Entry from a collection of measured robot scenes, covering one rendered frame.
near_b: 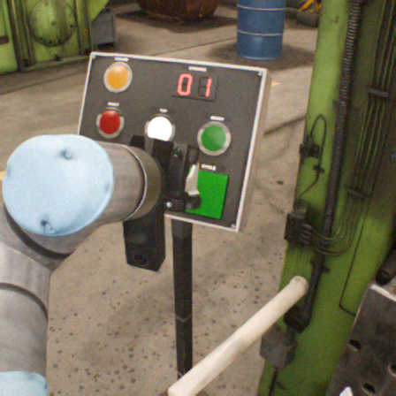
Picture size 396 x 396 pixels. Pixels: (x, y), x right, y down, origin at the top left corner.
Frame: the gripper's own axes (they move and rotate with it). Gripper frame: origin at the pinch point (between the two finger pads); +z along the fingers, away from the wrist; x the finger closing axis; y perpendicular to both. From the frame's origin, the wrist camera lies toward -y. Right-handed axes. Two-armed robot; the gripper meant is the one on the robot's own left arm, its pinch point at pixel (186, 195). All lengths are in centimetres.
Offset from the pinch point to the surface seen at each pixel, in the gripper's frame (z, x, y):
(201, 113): 10.3, 3.1, 13.5
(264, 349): 61, -13, -45
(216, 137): 9.9, -0.4, 9.8
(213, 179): 9.6, -1.3, 2.7
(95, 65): 10.4, 25.3, 19.9
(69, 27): 352, 284, 129
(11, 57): 319, 331, 83
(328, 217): 34.9, -21.7, -1.6
